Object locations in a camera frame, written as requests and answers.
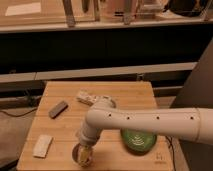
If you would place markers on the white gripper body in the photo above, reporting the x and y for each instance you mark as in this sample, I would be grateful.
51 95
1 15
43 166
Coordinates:
86 145

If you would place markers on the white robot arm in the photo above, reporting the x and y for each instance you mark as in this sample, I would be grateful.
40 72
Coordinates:
190 124

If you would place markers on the green ceramic plate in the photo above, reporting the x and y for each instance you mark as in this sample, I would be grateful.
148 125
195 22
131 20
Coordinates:
138 142

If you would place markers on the beige small box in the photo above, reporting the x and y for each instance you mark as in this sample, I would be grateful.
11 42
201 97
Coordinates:
86 98

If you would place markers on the gray rectangular block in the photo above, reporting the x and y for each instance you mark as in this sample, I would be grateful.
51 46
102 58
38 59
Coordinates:
57 109

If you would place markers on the white rectangular sponge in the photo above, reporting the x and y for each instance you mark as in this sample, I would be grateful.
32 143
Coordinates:
42 145

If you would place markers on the dark chair back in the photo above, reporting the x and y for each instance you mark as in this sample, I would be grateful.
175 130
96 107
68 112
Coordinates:
196 92

